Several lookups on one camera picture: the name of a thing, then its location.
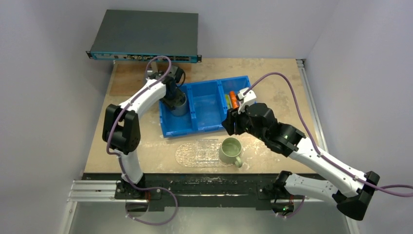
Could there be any black aluminium base frame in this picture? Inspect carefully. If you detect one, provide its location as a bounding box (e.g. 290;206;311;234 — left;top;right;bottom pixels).
69;173;302;211

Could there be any wooden base board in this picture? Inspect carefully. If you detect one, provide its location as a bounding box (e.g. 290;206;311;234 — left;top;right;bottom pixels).
107;61;201;97

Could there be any blue plastic divided bin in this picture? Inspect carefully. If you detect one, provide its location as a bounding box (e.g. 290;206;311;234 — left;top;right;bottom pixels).
159;76;251;138

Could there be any clear textured oval tray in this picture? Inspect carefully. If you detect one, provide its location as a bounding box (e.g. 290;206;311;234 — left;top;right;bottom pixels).
175;142;234;168

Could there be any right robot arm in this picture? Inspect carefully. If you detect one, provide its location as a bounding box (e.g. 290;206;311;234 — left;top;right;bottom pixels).
222;103;380;221

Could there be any grey mug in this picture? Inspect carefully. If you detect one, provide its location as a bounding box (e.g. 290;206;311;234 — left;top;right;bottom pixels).
170;96;189;117

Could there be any metal switch stand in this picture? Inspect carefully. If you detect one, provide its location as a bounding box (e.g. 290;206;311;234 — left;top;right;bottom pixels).
144;61;162;88

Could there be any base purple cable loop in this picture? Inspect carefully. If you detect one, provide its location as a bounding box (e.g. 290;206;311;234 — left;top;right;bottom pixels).
125;185;179;226

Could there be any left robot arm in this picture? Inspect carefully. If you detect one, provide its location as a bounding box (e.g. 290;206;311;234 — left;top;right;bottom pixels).
102;65;189;199

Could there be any light green mug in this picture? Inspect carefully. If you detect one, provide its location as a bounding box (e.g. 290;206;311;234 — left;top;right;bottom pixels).
219;137;243;168

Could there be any clear plastic holder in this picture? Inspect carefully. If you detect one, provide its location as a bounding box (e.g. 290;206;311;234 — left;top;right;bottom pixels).
193;139;220;167

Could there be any grey network switch box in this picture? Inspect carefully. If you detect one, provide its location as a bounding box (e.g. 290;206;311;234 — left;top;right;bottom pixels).
86;9;202;63

